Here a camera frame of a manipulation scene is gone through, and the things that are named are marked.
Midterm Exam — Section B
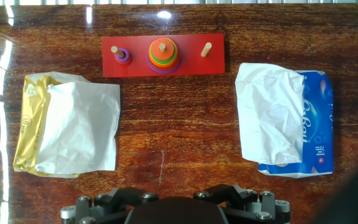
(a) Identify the gold tissue pack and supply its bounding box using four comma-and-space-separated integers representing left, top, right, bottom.
12, 71, 121, 179

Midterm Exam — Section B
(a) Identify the blue tissue pack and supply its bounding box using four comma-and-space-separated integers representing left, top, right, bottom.
234, 62, 334, 179

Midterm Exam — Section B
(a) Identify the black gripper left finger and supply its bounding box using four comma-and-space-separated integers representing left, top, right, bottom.
60, 186, 160, 224

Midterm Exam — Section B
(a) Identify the yellow Hanoi ring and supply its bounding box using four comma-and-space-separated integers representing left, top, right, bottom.
148, 49, 180, 68

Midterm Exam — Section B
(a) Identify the orange Hanoi ring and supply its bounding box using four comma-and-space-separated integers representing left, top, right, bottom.
148, 37, 178, 62

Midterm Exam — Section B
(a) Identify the large purple Hanoi ring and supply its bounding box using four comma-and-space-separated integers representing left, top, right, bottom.
145, 51, 182, 75

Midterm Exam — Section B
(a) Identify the green Hanoi ring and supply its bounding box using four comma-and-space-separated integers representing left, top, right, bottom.
149, 46, 179, 65

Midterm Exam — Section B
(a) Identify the small purple Hanoi ring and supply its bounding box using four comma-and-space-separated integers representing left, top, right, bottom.
114, 47, 133, 65

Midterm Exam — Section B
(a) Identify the red Hanoi base with pegs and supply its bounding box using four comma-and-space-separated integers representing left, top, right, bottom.
101, 32, 226, 78

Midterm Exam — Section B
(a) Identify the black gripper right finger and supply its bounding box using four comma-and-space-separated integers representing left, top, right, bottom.
193, 184, 291, 224

